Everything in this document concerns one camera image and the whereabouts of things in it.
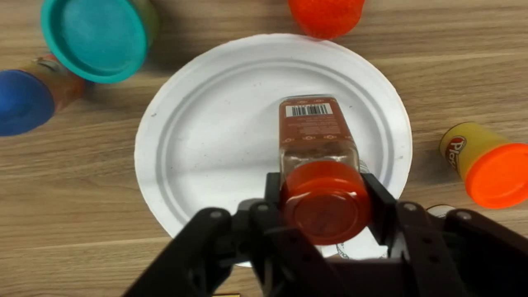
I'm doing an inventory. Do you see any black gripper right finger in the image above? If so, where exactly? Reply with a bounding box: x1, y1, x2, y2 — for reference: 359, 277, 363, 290
361, 172, 528, 297

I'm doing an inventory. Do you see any brown spice bottle orange lid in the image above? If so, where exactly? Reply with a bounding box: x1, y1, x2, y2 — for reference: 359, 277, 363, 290
277, 94, 376, 247

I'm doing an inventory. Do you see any yellow dough can orange lid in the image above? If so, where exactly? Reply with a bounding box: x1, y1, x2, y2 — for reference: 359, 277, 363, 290
437, 120, 528, 211

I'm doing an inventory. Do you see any white paper plate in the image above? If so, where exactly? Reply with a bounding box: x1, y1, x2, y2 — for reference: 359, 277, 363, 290
133, 31, 415, 269

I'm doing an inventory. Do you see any red toy strawberry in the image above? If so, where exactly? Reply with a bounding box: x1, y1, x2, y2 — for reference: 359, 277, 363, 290
287, 0, 366, 41

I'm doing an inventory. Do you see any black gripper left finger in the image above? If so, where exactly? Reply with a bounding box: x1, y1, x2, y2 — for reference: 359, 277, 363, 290
122, 170, 343, 297

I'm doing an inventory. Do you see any green dough can teal lid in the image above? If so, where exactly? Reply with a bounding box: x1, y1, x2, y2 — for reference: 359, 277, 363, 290
37, 0, 161, 86

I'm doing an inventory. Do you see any blue toy bottle colourful label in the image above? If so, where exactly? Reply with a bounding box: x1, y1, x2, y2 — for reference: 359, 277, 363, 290
0, 51, 89, 139

